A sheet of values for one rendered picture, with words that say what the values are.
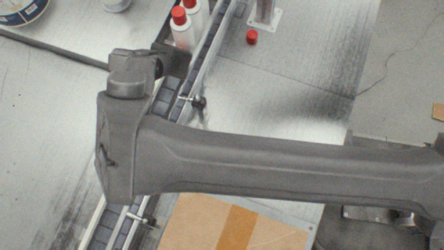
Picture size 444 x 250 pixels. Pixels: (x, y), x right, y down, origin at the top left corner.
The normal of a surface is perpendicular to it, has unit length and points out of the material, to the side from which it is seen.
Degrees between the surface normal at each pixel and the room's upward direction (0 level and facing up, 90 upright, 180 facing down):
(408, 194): 37
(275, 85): 0
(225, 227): 0
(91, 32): 0
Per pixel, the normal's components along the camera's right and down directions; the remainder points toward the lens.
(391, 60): -0.03, -0.33
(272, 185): 0.04, 0.29
